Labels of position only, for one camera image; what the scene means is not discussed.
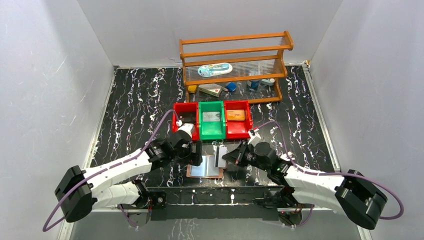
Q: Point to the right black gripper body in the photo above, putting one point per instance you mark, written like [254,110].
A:
[250,158]

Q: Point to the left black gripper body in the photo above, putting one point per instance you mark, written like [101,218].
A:
[197,153]

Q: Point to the white credit card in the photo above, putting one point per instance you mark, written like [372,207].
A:
[219,152]

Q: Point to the pink leather card holder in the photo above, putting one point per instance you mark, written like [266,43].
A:
[211,167]

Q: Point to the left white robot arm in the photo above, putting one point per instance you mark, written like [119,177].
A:
[82,190]

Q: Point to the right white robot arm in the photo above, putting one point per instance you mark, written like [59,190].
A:
[361,201]

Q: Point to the dark credit card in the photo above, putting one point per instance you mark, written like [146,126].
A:
[188,117]

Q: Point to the grey credit card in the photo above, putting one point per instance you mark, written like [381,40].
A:
[211,116]

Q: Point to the red bin with dark card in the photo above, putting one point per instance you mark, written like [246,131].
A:
[186,107]

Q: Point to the red bin with orange card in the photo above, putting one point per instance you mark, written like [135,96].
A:
[238,129]

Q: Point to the orange credit card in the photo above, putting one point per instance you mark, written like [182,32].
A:
[235,115]

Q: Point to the green plastic bin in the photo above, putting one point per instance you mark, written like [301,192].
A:
[211,123]

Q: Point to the yellow small object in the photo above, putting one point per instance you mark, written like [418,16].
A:
[192,89]

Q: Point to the blue small object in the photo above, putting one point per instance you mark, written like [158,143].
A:
[231,87]

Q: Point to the blue cup on shelf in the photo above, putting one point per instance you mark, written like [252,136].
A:
[253,84]

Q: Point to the teal white tube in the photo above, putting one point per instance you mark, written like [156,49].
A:
[268,81]

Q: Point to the blue white oval package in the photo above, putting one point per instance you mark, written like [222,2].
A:
[216,69]

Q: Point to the wooden shelf rack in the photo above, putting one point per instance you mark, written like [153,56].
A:
[252,57]

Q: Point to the black base frame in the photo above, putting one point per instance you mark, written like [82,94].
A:
[268,203]

